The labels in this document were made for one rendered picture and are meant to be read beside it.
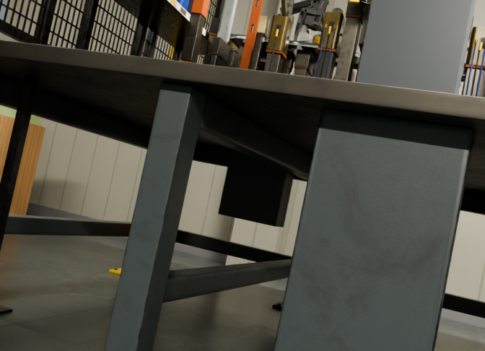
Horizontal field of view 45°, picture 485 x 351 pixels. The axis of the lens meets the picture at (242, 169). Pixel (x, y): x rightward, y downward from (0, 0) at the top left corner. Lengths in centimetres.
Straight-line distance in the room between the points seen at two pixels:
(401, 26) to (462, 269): 257
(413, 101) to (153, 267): 63
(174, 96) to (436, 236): 61
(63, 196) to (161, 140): 341
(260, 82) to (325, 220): 31
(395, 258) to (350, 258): 9
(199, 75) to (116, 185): 322
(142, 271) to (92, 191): 325
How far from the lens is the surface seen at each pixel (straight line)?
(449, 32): 129
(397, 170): 118
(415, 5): 131
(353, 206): 118
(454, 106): 110
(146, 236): 128
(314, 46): 202
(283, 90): 116
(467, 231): 371
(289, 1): 203
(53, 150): 477
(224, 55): 223
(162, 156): 128
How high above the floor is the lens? 44
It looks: 3 degrees up
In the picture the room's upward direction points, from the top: 12 degrees clockwise
